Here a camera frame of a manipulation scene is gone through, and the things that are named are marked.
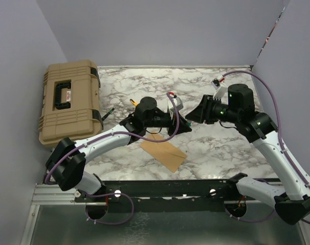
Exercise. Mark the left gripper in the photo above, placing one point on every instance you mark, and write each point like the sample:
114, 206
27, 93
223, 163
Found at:
183, 126

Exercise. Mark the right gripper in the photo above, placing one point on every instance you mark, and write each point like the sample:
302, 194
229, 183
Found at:
203, 112

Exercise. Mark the brown paper envelope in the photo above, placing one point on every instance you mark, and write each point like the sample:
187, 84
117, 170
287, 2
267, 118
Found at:
167, 154

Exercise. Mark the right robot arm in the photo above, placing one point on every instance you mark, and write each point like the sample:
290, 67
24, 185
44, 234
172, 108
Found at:
291, 201

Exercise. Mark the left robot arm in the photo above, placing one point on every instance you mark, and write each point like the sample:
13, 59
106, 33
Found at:
67, 162

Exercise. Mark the yellow utility knife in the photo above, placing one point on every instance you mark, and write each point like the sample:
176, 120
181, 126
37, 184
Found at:
133, 102

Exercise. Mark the green black pen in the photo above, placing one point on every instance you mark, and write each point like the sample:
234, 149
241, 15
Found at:
108, 113

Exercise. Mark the tan plastic tool case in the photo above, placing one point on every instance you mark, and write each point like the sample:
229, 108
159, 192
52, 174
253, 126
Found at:
71, 102

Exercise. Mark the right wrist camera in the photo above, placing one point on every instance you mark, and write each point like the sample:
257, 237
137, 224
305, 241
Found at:
220, 87

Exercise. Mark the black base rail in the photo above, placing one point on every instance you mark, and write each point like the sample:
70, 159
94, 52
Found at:
166, 196

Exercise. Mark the aluminium frame rail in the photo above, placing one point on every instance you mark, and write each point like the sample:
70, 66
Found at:
53, 195

